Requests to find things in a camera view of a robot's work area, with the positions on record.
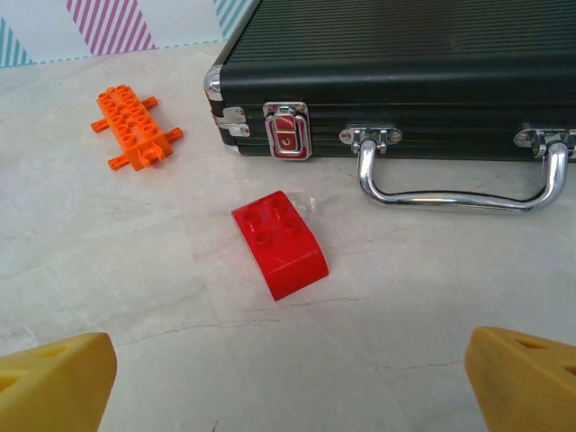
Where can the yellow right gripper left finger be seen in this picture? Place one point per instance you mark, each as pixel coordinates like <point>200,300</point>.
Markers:
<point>54,387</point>

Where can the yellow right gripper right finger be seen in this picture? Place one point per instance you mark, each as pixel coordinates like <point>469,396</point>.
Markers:
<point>526,387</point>

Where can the orange toy chassis brick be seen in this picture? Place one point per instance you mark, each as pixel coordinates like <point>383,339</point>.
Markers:
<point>130,123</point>

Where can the red curved toy brick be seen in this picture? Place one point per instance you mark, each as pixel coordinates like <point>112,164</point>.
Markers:
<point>281,252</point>

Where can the black ribbed carry case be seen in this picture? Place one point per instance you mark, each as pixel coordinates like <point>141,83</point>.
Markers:
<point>405,67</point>

